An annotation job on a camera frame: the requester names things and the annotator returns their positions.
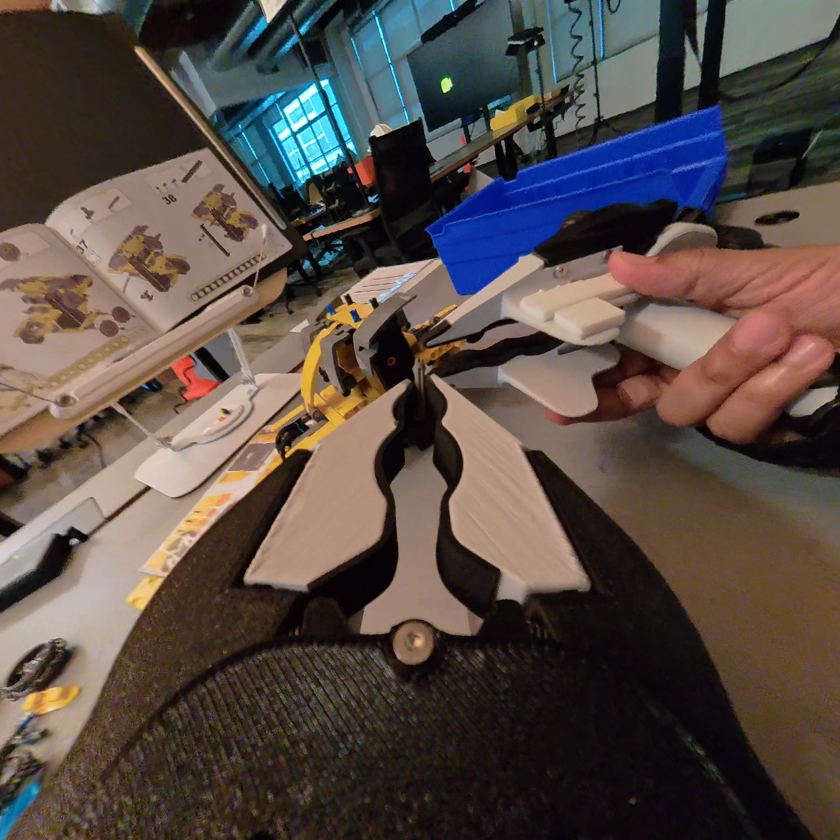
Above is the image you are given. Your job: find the pile of small brick parts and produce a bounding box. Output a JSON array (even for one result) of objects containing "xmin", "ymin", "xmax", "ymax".
[{"xmin": 0, "ymin": 635, "xmax": 84, "ymax": 811}]

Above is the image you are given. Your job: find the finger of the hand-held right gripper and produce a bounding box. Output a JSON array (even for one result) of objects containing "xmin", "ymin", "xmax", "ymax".
[
  {"xmin": 446, "ymin": 331, "xmax": 560, "ymax": 389},
  {"xmin": 425, "ymin": 252, "xmax": 547, "ymax": 349}
]

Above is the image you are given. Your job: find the yellow sticker sheet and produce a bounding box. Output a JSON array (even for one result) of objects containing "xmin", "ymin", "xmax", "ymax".
[{"xmin": 126, "ymin": 427, "xmax": 316, "ymax": 613}]

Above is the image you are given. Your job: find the person's right hand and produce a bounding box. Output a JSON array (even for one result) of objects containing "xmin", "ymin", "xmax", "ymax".
[{"xmin": 545, "ymin": 246, "xmax": 840, "ymax": 444}]

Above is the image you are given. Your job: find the white book stand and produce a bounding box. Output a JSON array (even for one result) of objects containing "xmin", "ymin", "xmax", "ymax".
[{"xmin": 0, "ymin": 13, "xmax": 309, "ymax": 500}]

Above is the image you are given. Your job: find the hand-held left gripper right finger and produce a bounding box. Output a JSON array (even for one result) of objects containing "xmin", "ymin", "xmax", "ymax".
[{"xmin": 427, "ymin": 374, "xmax": 593, "ymax": 605}]

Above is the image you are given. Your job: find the black office chair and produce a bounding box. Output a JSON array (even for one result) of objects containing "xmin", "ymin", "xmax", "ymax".
[{"xmin": 369, "ymin": 120, "xmax": 439, "ymax": 260}]

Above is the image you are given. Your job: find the black flat device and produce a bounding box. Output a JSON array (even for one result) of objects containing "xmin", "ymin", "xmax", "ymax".
[{"xmin": 0, "ymin": 527, "xmax": 90, "ymax": 611}]

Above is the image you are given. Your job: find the yellow toy brick vehicle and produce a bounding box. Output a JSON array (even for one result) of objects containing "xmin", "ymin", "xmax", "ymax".
[{"xmin": 276, "ymin": 295, "xmax": 473, "ymax": 460}]

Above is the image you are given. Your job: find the open instruction booklet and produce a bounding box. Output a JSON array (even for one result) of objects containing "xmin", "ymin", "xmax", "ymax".
[{"xmin": 0, "ymin": 147, "xmax": 293, "ymax": 421}]

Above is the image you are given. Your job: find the yellow box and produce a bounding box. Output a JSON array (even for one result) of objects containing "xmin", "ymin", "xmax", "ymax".
[{"xmin": 489, "ymin": 94, "xmax": 544, "ymax": 130}]

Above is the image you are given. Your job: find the coiled black cable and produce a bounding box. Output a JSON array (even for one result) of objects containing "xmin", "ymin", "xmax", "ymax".
[{"xmin": 567, "ymin": 0, "xmax": 589, "ymax": 132}]

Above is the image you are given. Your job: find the printed paper sheet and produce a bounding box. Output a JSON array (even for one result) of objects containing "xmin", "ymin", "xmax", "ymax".
[{"xmin": 341, "ymin": 259, "xmax": 447, "ymax": 313}]

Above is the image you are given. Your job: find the blue plastic bin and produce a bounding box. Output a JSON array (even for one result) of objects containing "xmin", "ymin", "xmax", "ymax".
[{"xmin": 427, "ymin": 106, "xmax": 729, "ymax": 296}]

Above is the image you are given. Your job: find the black computer monitor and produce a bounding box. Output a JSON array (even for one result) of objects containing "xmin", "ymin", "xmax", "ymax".
[{"xmin": 407, "ymin": 0, "xmax": 521, "ymax": 132}]

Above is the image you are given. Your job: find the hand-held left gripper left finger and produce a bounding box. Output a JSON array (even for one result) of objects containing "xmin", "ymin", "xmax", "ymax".
[{"xmin": 243, "ymin": 379, "xmax": 416, "ymax": 595}]

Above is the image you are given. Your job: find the wooden desk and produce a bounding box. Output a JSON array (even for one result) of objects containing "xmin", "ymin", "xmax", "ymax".
[{"xmin": 430, "ymin": 85, "xmax": 585, "ymax": 182}]

